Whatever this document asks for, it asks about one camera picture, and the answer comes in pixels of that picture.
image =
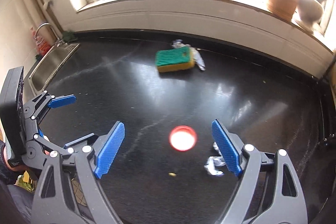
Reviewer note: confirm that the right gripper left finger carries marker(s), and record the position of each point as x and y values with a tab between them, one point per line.
54	200

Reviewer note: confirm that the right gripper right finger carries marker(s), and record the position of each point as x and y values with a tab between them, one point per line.
268	188

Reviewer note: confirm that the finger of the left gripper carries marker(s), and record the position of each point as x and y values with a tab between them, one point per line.
37	108
65	145

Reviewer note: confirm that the red jar lid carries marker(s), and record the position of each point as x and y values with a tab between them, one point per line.
183	138

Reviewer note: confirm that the green yellow sponge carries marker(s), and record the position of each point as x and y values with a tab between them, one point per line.
176	59

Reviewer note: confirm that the stainless steel sink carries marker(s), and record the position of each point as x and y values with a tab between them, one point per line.
49	65

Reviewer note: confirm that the red dish soap bottle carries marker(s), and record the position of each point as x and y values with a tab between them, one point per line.
42	45

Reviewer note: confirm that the dark green rag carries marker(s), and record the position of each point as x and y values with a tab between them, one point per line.
68	36

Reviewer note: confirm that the white round jar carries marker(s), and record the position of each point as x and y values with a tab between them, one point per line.
310	11

